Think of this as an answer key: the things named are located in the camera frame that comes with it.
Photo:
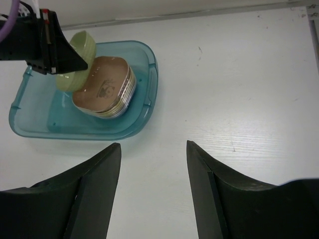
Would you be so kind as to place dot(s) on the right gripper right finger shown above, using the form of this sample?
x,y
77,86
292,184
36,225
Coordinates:
x,y
231,205

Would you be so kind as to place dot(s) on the brown panda plate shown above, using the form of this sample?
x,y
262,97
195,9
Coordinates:
x,y
105,82

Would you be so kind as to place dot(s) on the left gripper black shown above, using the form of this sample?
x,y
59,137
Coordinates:
x,y
34,35

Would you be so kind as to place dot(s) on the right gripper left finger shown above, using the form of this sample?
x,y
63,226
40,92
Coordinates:
x,y
75,204

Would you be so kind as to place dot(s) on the green panda plate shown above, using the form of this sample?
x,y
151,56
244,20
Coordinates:
x,y
79,60

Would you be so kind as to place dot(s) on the teal plastic bin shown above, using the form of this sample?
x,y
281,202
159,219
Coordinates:
x,y
40,110

